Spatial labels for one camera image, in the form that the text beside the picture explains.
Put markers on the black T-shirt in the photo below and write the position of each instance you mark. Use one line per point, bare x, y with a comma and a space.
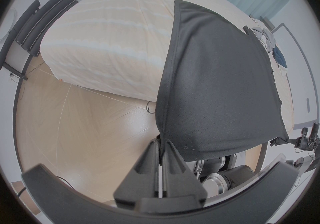
217, 88

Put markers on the pile of clothes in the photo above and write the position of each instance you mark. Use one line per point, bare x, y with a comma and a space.
278, 55

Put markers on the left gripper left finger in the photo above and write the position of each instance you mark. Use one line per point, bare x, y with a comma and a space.
140, 180

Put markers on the grey bedside table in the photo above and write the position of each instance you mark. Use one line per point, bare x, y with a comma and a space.
266, 21

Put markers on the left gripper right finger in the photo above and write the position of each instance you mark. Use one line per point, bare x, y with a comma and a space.
182, 183

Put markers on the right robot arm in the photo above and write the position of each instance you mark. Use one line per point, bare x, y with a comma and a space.
237, 178

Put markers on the black dressing table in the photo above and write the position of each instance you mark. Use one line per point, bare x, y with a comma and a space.
17, 33

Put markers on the bed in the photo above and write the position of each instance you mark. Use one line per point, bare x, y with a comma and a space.
105, 43

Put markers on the black chest of drawers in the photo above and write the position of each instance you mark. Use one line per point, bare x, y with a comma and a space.
45, 20

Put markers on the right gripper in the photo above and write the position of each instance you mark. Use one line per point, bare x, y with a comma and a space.
304, 143

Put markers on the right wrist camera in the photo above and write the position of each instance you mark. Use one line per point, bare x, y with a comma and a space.
315, 130

